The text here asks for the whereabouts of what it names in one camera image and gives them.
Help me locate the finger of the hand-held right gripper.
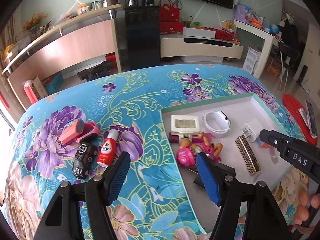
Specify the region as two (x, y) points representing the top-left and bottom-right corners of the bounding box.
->
(259, 129), (291, 153)

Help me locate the cream plastic clip holder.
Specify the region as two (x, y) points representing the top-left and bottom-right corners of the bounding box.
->
(170, 115), (199, 140)

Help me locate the white smart watch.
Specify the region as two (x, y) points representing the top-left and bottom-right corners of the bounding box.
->
(202, 110), (231, 138)

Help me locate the yellow flower bouquet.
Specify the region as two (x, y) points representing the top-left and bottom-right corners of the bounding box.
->
(22, 14), (48, 34)

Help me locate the white charger plug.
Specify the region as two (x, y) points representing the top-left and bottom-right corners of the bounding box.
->
(241, 123), (261, 142)

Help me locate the white flat box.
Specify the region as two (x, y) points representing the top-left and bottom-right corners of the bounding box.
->
(182, 27), (216, 38)

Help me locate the black box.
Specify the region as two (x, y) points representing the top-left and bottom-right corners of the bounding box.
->
(192, 161), (237, 188)

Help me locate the wooden shelf unit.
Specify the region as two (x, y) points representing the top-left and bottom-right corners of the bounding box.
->
(0, 2), (124, 110)

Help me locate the black bag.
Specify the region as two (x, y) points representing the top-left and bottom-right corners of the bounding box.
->
(77, 65), (110, 82)

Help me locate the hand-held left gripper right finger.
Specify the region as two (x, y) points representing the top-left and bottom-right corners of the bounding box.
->
(196, 152), (292, 240)

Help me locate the teal storage box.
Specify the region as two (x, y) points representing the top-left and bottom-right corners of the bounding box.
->
(42, 72), (64, 93)

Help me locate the flat red box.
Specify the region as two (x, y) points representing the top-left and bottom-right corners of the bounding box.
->
(215, 29), (234, 42)

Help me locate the black toy car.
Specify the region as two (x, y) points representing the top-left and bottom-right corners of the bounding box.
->
(72, 143), (98, 180)

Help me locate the picture book stand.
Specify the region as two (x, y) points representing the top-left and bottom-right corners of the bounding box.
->
(234, 4), (265, 28)

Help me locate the cream television stand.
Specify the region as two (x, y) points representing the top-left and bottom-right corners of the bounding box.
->
(160, 34), (244, 63)

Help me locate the red gift box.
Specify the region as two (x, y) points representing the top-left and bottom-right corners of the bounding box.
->
(159, 21), (184, 36)

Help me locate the green-edged white cardboard box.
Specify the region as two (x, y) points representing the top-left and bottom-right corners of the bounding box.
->
(160, 92), (309, 233)

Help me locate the black hanging jacket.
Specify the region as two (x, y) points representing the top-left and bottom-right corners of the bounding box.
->
(282, 19), (299, 45)

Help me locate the white desk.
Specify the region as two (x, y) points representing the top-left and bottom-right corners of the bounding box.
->
(234, 20), (280, 79)

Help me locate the red and white tube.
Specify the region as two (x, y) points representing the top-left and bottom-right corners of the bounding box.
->
(97, 129), (119, 168)

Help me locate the black speaker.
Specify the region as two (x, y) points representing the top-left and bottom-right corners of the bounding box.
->
(299, 65), (308, 84)

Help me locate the yellow item on shelf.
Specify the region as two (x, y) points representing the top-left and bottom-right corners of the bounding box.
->
(2, 44), (15, 58)

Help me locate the snack box on shelf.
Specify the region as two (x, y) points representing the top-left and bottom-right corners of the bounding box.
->
(77, 3), (90, 15)

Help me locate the white printed carton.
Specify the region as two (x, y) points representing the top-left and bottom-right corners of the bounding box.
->
(242, 46), (262, 74)

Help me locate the pink dog toy figure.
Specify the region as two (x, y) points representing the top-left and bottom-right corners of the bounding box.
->
(176, 133), (223, 168)

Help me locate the cream cardboard box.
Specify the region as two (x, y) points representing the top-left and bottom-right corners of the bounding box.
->
(31, 75), (49, 99)

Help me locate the floral blanket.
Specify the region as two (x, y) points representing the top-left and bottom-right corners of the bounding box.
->
(0, 64), (310, 240)

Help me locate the orange box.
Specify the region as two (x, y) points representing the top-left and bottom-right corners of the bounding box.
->
(265, 62), (282, 77)

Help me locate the black chair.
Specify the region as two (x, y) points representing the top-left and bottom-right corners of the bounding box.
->
(269, 41), (300, 90)

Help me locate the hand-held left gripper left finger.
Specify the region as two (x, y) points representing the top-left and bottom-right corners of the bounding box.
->
(32, 152), (132, 240)

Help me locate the black water dispenser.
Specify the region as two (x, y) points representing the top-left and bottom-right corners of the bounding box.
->
(124, 0), (160, 72)

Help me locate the red round mat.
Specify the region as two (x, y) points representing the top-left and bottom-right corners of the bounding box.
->
(282, 94), (320, 145)

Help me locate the red gift bag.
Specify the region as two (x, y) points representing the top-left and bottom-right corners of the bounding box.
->
(159, 0), (180, 22)

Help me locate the red box under shelf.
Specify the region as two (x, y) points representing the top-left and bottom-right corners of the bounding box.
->
(105, 54), (118, 69)

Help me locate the person's right hand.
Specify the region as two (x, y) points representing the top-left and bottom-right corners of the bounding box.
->
(293, 189), (320, 234)

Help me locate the small red paper bag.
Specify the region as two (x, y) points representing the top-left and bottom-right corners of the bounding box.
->
(24, 80), (38, 104)

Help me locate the gold patterned lighter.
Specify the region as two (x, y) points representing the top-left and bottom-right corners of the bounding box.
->
(234, 135), (262, 176)

